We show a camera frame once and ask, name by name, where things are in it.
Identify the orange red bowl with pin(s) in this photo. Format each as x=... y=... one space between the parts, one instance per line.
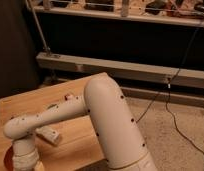
x=8 y=162

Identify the wooden shelf rail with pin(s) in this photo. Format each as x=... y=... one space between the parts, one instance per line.
x=174 y=12

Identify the blue cup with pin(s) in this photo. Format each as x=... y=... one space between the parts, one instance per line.
x=51 y=106

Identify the small red white object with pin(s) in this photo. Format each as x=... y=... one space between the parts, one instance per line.
x=68 y=97

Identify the metal pole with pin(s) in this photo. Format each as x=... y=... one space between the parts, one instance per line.
x=45 y=46

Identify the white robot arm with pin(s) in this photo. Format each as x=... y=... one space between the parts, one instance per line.
x=118 y=134

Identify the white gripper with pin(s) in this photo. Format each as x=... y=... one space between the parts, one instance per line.
x=28 y=162

